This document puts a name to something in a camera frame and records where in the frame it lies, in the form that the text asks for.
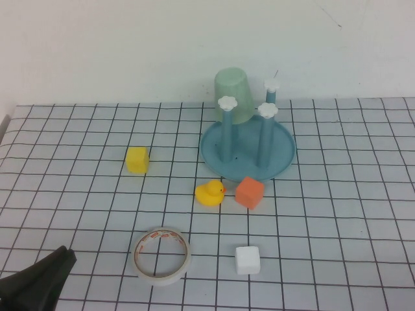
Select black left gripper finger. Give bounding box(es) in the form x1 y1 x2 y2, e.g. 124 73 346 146
0 249 78 311
0 245 68 298

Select pale green plastic cup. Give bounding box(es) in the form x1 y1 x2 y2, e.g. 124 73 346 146
213 65 257 126

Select blue cup stand white caps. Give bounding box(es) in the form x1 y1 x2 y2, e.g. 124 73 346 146
198 78 298 182

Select white tape roll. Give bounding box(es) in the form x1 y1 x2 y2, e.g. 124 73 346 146
133 226 193 287

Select yellow foam cube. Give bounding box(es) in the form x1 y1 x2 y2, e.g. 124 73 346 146
125 146 151 175

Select yellow rubber duck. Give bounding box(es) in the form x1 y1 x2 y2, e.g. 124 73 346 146
195 179 228 208

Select white foam cube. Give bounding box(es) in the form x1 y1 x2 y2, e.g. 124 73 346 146
235 246 262 276

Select orange foam cube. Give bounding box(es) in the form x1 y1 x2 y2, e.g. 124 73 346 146
235 176 266 211

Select black grid white tablecloth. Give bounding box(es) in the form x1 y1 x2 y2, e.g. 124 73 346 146
0 97 415 311

